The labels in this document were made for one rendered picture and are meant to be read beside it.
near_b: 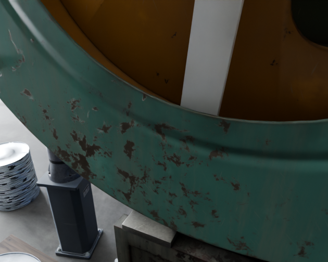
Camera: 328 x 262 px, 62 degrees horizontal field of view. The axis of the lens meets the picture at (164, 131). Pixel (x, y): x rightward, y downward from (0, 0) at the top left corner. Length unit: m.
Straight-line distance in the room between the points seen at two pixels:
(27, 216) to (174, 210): 1.57
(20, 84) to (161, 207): 0.23
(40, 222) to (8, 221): 0.19
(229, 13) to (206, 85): 0.06
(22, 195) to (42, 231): 0.28
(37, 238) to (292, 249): 1.51
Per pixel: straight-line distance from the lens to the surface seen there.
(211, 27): 0.25
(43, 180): 1.30
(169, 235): 0.72
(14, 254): 1.13
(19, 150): 1.88
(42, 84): 0.35
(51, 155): 1.22
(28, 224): 1.80
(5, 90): 0.41
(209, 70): 0.26
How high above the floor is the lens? 1.18
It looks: 27 degrees down
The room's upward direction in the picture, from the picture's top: straight up
